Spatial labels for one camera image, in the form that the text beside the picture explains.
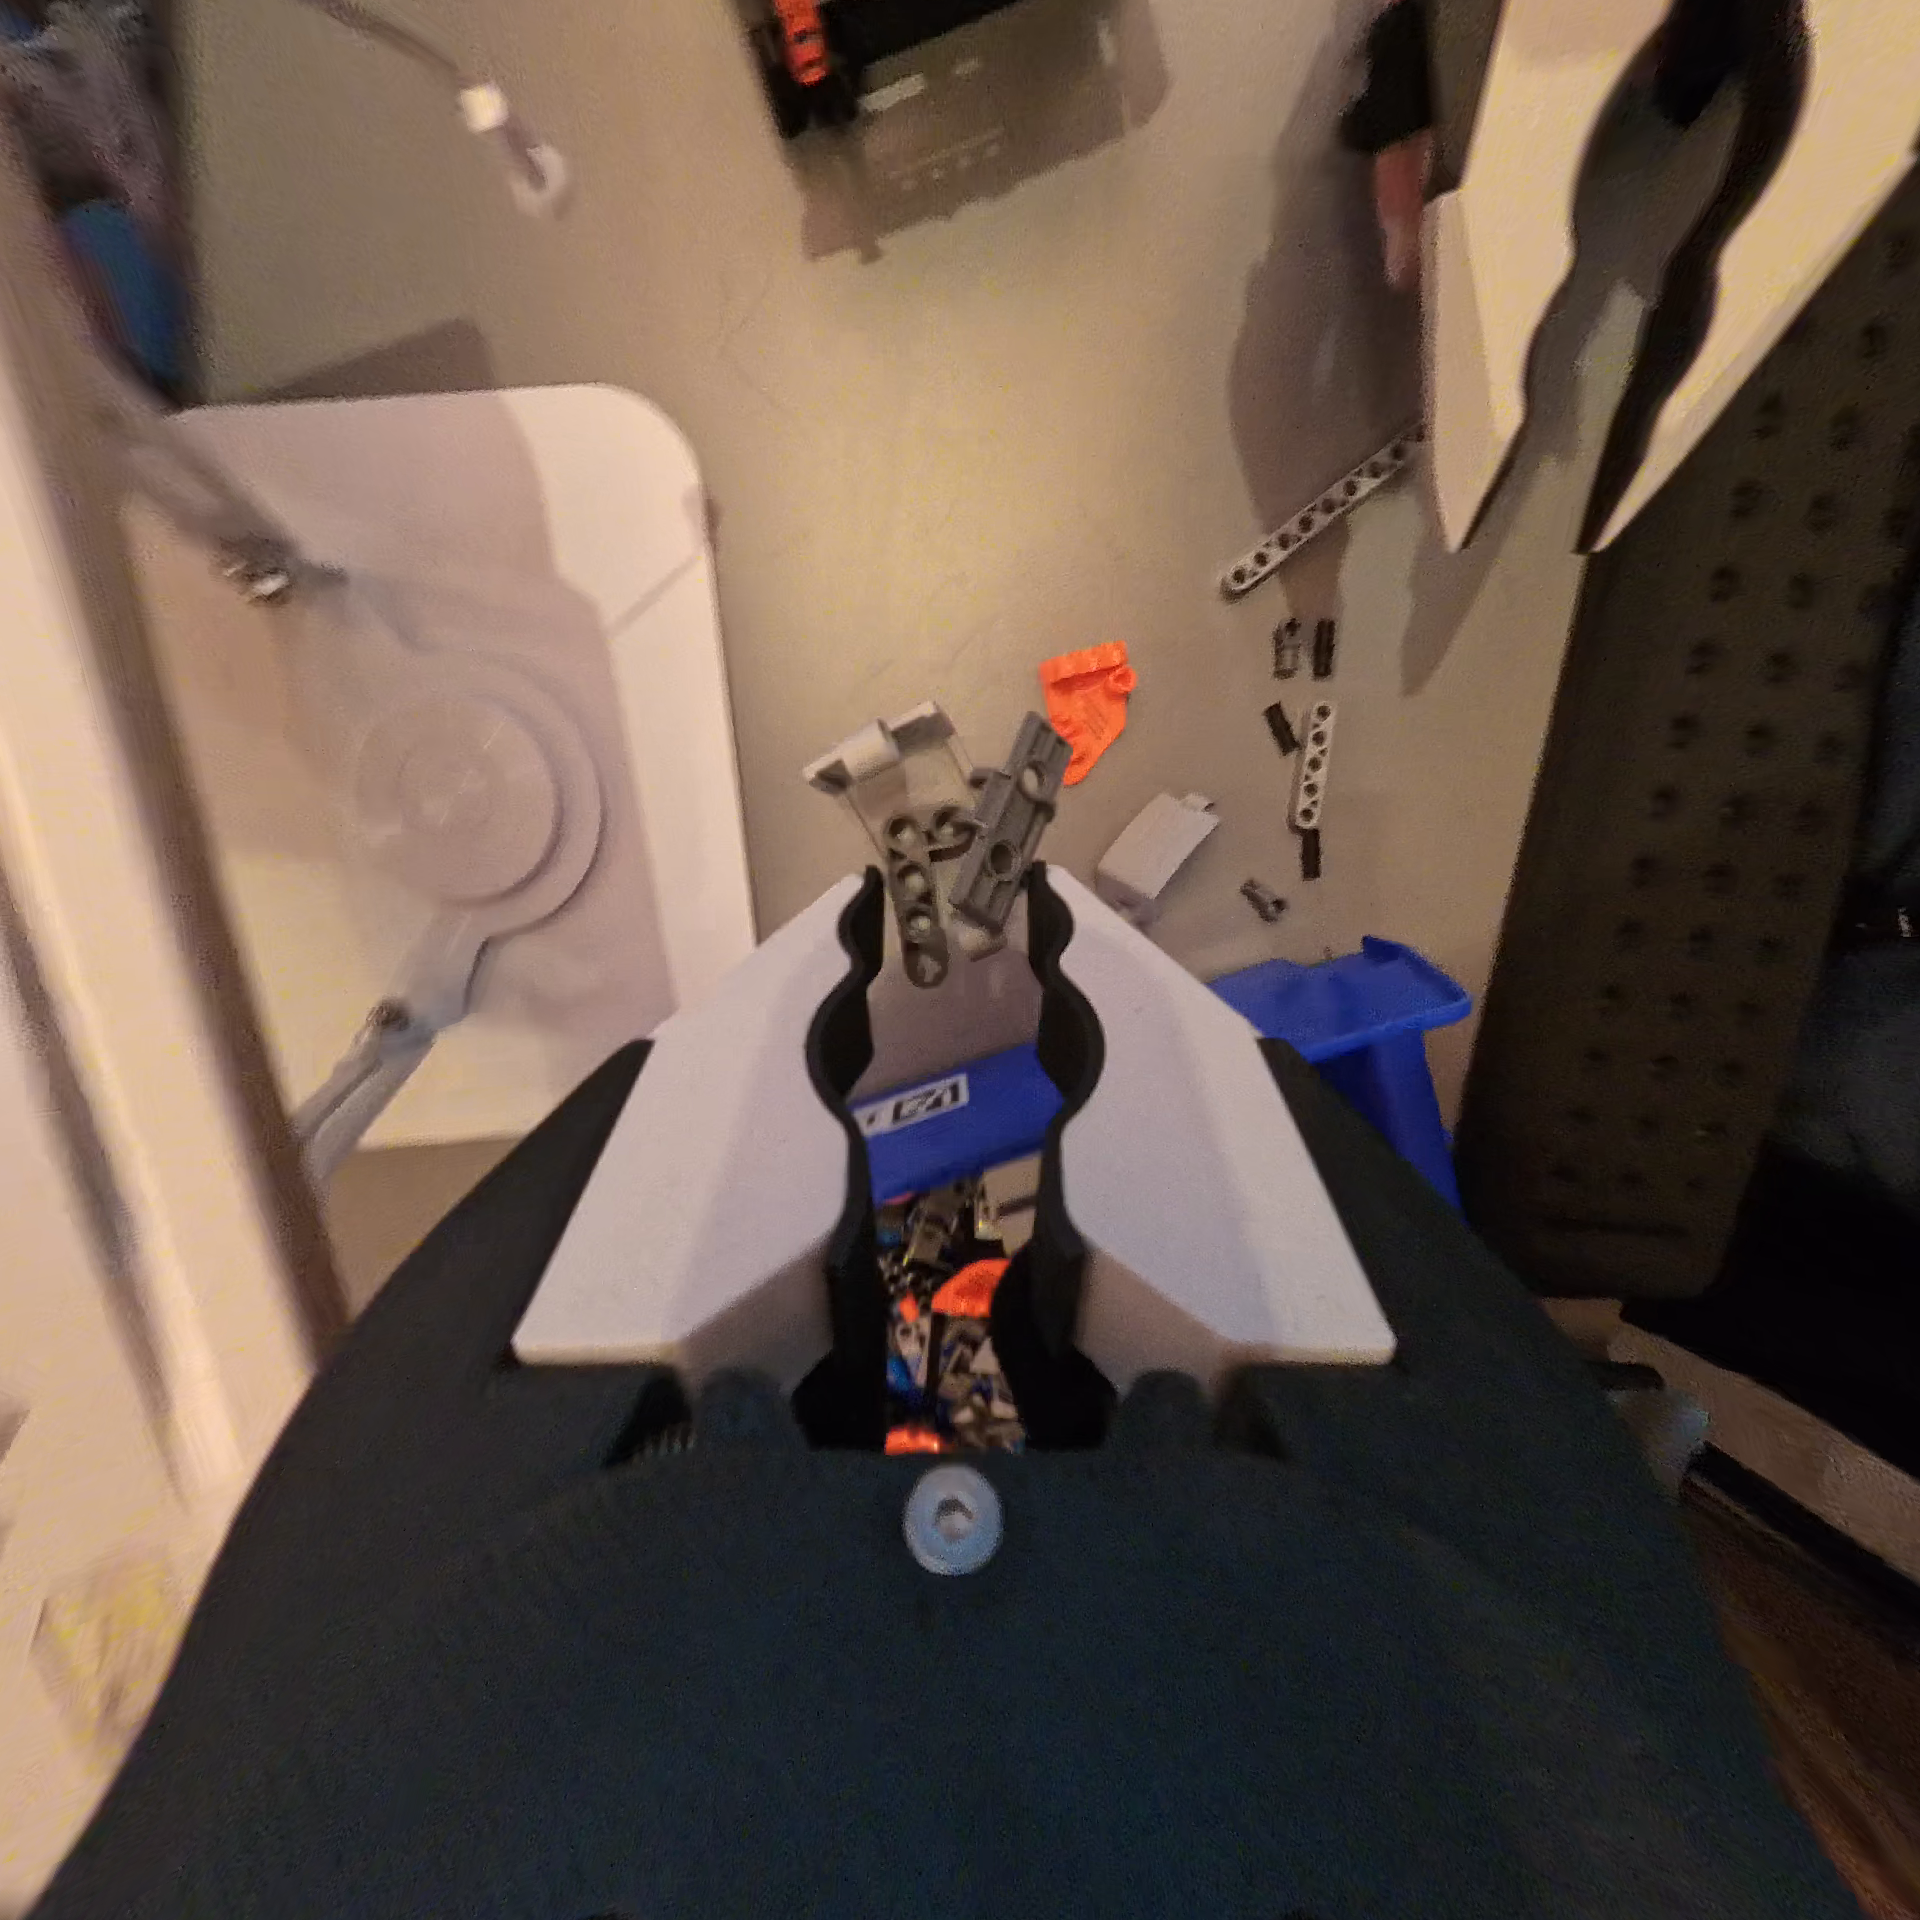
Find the thin cable with white clip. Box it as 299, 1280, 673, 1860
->
307, 0, 576, 215

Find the dark grey toy plate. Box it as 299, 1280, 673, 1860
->
951, 710, 1077, 961

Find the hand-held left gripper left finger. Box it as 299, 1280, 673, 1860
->
511, 865, 890, 1448

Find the grey toy building model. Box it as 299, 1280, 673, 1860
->
744, 0, 1176, 269

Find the grey curved toy panel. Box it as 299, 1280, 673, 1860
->
1095, 790, 1221, 912

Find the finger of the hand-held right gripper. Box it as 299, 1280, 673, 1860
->
1418, 0, 1689, 553
1572, 0, 1920, 558

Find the long grey toy beam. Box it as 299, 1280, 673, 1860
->
1217, 422, 1428, 602

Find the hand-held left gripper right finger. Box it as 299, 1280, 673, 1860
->
1024, 862, 1401, 1448

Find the orange pointed toy panel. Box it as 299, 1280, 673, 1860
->
1037, 641, 1141, 786

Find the blue plastic bin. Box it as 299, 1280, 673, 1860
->
839, 937, 1475, 1453

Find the grey toy beam with holes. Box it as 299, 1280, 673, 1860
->
1287, 698, 1343, 837

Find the white desk stand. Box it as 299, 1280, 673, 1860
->
0, 345, 760, 1185

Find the pile of toy building parts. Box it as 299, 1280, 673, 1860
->
877, 1181, 1041, 1453

